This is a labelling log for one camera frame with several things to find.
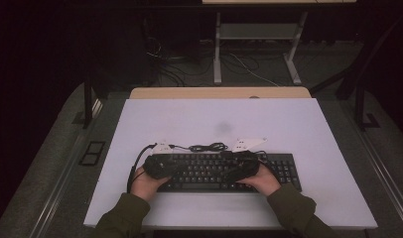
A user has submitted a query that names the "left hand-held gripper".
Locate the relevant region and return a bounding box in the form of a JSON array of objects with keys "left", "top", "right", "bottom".
[{"left": 142, "top": 140, "right": 178, "bottom": 180}]

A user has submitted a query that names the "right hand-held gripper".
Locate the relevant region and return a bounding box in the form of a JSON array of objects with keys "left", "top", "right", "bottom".
[{"left": 219, "top": 137, "right": 269, "bottom": 182}]

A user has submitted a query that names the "black keyboard cable with plug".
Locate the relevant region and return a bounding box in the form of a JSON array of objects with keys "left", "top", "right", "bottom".
[{"left": 169, "top": 142, "right": 267, "bottom": 157}]

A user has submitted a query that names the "black computer keyboard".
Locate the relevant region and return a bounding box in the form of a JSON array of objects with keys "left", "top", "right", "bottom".
[{"left": 156, "top": 152, "right": 304, "bottom": 194}]

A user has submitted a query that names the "person's left hand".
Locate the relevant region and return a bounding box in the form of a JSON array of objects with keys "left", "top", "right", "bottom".
[{"left": 129, "top": 166, "right": 173, "bottom": 202}]

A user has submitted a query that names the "person's right hand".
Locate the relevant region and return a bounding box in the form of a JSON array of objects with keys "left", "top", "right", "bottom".
[{"left": 236, "top": 163, "right": 282, "bottom": 197}]

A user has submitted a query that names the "black metal stand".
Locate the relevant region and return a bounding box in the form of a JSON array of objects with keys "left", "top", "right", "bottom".
[{"left": 335, "top": 16, "right": 382, "bottom": 132}]

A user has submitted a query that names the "left hand-held gripper black cable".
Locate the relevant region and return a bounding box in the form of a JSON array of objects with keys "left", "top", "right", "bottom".
[{"left": 126, "top": 142, "right": 157, "bottom": 194}]

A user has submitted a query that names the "black floor socket frame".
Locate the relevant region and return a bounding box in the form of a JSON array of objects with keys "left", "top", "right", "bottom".
[{"left": 77, "top": 140, "right": 106, "bottom": 167}]

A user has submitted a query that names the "white floor cable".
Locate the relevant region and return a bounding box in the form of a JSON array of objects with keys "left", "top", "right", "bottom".
[{"left": 228, "top": 53, "right": 281, "bottom": 88}]

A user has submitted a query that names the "black floor cable tangle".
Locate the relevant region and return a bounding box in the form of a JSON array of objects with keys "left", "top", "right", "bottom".
[{"left": 145, "top": 35, "right": 214, "bottom": 87}]

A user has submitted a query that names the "grey metal desk frame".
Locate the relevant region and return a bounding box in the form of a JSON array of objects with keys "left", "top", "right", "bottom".
[{"left": 213, "top": 11, "right": 309, "bottom": 86}]

